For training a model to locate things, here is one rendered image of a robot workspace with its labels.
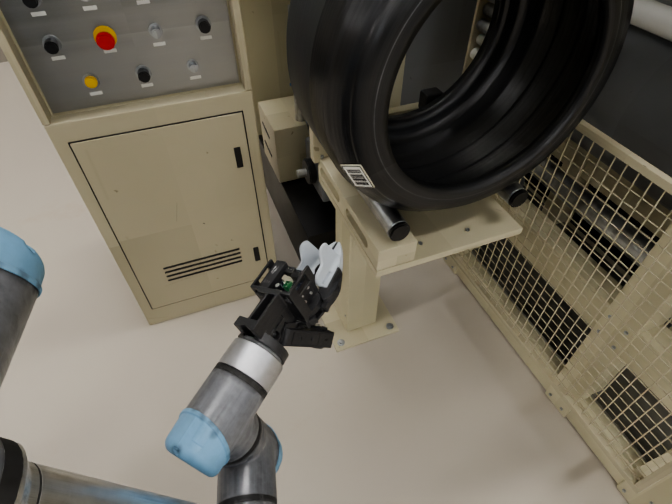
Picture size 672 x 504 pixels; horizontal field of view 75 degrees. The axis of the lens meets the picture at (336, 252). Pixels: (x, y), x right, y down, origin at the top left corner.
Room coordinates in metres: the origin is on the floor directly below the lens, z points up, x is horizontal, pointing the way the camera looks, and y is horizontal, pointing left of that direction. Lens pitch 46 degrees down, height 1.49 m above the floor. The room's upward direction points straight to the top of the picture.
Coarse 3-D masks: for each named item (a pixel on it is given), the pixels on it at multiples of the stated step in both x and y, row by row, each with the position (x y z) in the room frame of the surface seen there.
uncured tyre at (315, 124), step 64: (320, 0) 0.68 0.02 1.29; (384, 0) 0.60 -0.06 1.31; (512, 0) 0.99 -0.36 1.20; (576, 0) 0.89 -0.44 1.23; (320, 64) 0.63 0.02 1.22; (384, 64) 0.59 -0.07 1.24; (512, 64) 0.97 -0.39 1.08; (576, 64) 0.85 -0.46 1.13; (320, 128) 0.63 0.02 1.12; (384, 128) 0.59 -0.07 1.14; (448, 128) 0.93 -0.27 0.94; (512, 128) 0.85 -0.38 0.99; (384, 192) 0.60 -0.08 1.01; (448, 192) 0.64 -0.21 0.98
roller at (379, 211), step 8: (360, 192) 0.74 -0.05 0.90; (368, 200) 0.71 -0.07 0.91; (376, 208) 0.68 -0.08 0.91; (384, 208) 0.67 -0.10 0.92; (392, 208) 0.66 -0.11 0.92; (376, 216) 0.67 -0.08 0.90; (384, 216) 0.65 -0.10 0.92; (392, 216) 0.64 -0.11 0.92; (400, 216) 0.64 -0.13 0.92; (384, 224) 0.63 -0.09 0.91; (392, 224) 0.62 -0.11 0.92; (400, 224) 0.62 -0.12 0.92; (392, 232) 0.61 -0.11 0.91; (400, 232) 0.62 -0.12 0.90; (408, 232) 0.62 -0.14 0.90; (392, 240) 0.61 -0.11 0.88
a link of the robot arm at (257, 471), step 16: (272, 432) 0.24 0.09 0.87; (256, 448) 0.21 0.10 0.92; (272, 448) 0.22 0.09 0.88; (240, 464) 0.19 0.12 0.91; (256, 464) 0.19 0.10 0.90; (272, 464) 0.20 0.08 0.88; (224, 480) 0.17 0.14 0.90; (240, 480) 0.17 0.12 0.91; (256, 480) 0.17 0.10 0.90; (272, 480) 0.18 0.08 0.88; (224, 496) 0.16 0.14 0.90
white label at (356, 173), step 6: (342, 168) 0.61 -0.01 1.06; (348, 168) 0.60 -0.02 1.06; (354, 168) 0.60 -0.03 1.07; (360, 168) 0.59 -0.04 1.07; (348, 174) 0.61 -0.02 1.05; (354, 174) 0.60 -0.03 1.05; (360, 174) 0.60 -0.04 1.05; (366, 174) 0.59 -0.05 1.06; (354, 180) 0.61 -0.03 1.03; (360, 180) 0.60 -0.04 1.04; (366, 180) 0.60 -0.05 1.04; (360, 186) 0.61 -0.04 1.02; (366, 186) 0.60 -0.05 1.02; (372, 186) 0.60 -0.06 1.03
